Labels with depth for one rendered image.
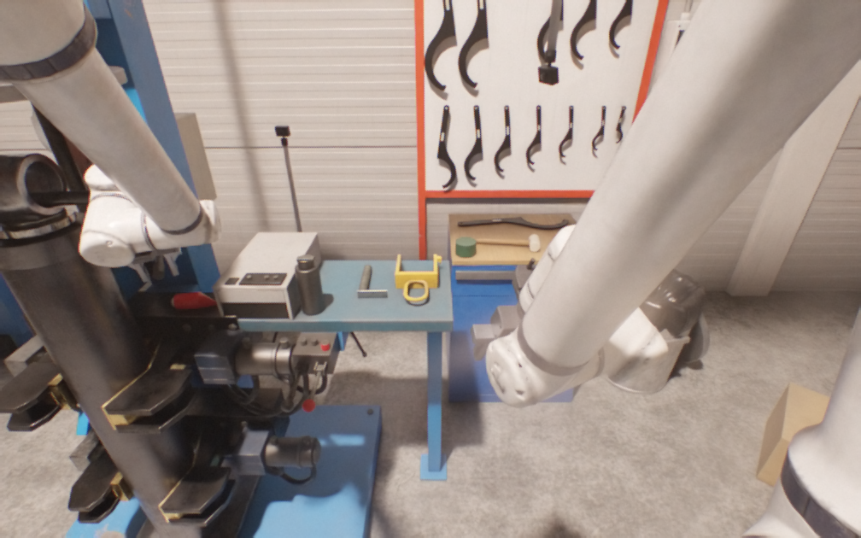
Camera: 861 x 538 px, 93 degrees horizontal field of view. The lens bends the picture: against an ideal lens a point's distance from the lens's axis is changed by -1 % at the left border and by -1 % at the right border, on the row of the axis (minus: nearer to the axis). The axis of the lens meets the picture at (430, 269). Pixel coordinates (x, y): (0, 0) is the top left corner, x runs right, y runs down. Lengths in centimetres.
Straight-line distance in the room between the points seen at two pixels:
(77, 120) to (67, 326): 86
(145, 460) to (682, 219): 165
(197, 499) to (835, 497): 164
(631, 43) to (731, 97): 284
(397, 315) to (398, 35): 196
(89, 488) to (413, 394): 152
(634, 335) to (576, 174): 263
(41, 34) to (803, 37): 56
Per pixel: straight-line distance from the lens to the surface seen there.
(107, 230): 97
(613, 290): 38
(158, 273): 127
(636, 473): 249
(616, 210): 35
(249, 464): 182
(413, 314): 141
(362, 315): 142
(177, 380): 147
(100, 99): 62
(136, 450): 170
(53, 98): 61
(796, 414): 272
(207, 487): 179
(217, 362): 147
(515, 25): 293
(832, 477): 49
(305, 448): 177
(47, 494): 287
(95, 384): 153
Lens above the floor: 189
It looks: 30 degrees down
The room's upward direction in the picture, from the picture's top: straight up
